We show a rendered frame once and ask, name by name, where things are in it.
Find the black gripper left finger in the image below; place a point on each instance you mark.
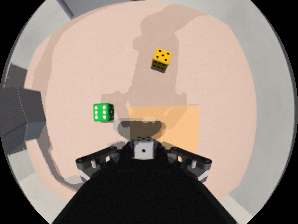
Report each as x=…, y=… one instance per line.
x=89, y=164

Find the orange flat mat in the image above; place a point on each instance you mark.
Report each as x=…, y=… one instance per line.
x=170, y=125

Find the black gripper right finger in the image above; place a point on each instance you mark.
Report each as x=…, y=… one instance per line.
x=194, y=163

